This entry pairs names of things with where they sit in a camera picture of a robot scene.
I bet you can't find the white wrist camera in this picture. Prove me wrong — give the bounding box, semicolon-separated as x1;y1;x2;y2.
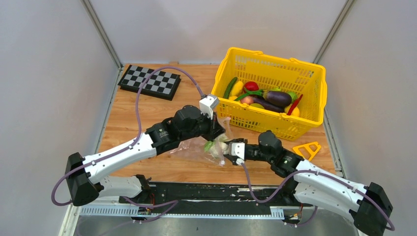
229;142;245;165
199;94;220;119

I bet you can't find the black white checkerboard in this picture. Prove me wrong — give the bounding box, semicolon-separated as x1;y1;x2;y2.
118;65;181;101

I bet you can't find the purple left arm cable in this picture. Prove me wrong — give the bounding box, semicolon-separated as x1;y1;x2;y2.
51;66;207;236

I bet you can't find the purple toy eggplant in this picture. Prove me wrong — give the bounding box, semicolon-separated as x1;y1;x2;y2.
262;90;292;108

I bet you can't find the yellow toy lemon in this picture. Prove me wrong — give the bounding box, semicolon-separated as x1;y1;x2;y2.
284;104;300;117

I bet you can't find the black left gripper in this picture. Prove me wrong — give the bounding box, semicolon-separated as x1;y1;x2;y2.
180;109;226;142

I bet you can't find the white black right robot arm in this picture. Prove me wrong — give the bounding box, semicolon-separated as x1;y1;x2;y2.
220;130;395;236

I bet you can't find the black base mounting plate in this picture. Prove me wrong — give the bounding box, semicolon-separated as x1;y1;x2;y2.
131;181;301;215

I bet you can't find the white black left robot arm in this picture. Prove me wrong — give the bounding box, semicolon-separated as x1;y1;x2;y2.
65;105;226;206

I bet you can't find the yellow triangular plastic piece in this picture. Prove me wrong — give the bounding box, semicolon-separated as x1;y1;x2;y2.
292;142;322;161

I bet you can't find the green toy pea pod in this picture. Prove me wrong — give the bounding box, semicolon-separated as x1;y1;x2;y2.
234;89;264;101

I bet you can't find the yellow plastic basket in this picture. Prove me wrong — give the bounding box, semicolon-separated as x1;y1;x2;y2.
211;47;327;141

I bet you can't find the green toy cucumber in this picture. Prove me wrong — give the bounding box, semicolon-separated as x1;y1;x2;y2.
223;77;238;99

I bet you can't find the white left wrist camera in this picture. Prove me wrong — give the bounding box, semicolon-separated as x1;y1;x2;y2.
199;94;220;119

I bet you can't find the red toy chili pepper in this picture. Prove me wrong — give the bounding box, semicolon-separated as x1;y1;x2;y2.
287;94;303;116

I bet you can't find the white green toy cauliflower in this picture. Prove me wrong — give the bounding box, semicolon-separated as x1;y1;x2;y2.
204;141;228;160

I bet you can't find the yellow toy corn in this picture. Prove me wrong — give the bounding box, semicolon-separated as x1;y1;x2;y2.
229;81;244;97

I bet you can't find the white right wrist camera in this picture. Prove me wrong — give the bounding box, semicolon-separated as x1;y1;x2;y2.
229;142;245;165

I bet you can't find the clear zip top bag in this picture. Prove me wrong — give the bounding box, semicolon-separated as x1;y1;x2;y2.
170;117;233;166

